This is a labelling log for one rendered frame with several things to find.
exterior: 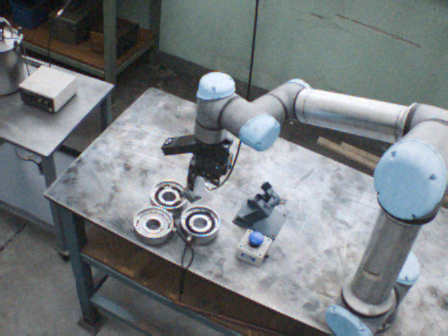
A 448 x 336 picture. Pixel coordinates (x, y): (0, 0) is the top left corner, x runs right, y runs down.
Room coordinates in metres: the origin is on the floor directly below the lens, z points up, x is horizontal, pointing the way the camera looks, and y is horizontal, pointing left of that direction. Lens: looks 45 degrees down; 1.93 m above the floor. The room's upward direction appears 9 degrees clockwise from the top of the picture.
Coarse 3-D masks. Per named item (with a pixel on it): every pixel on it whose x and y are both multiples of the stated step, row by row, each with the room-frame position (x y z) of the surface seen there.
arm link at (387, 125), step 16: (288, 96) 0.91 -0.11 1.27; (304, 96) 0.89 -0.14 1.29; (320, 96) 0.88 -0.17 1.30; (336, 96) 0.87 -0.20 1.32; (352, 96) 0.87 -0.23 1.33; (288, 112) 0.89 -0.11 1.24; (304, 112) 0.87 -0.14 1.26; (320, 112) 0.85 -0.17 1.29; (336, 112) 0.83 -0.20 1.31; (352, 112) 0.82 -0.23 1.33; (368, 112) 0.80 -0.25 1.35; (384, 112) 0.79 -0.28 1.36; (400, 112) 0.77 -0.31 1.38; (416, 112) 0.75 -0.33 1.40; (432, 112) 0.73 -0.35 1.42; (336, 128) 0.83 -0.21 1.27; (352, 128) 0.80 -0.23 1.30; (368, 128) 0.78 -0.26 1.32; (384, 128) 0.76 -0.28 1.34; (400, 128) 0.74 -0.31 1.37
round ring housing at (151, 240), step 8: (144, 208) 0.89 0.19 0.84; (152, 208) 0.90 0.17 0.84; (160, 208) 0.90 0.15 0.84; (136, 216) 0.87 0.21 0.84; (152, 216) 0.88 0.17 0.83; (168, 216) 0.89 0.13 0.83; (136, 224) 0.85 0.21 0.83; (144, 224) 0.85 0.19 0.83; (152, 224) 0.87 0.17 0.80; (160, 224) 0.86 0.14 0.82; (136, 232) 0.82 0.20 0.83; (152, 232) 0.83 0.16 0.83; (168, 232) 0.83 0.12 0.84; (144, 240) 0.81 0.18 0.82; (152, 240) 0.80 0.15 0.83; (160, 240) 0.81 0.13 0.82
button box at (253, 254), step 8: (248, 232) 0.87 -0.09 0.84; (248, 240) 0.84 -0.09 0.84; (264, 240) 0.85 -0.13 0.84; (240, 248) 0.81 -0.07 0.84; (248, 248) 0.82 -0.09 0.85; (256, 248) 0.82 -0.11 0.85; (264, 248) 0.83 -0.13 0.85; (240, 256) 0.81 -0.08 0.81; (248, 256) 0.80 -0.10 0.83; (256, 256) 0.80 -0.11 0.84; (264, 256) 0.82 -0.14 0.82; (256, 264) 0.80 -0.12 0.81
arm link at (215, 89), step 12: (216, 72) 0.93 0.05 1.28; (204, 84) 0.88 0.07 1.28; (216, 84) 0.88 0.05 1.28; (228, 84) 0.89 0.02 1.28; (204, 96) 0.87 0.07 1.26; (216, 96) 0.86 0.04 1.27; (228, 96) 0.87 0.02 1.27; (204, 108) 0.87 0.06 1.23; (216, 108) 0.85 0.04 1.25; (204, 120) 0.87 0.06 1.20; (216, 120) 0.85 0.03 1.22
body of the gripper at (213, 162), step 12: (204, 144) 0.87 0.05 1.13; (216, 144) 0.87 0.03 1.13; (228, 144) 0.89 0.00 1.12; (192, 156) 0.89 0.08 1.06; (204, 156) 0.89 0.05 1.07; (216, 156) 0.87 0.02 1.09; (228, 156) 0.92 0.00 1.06; (204, 168) 0.86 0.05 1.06; (216, 168) 0.86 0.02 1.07; (228, 168) 0.91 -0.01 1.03
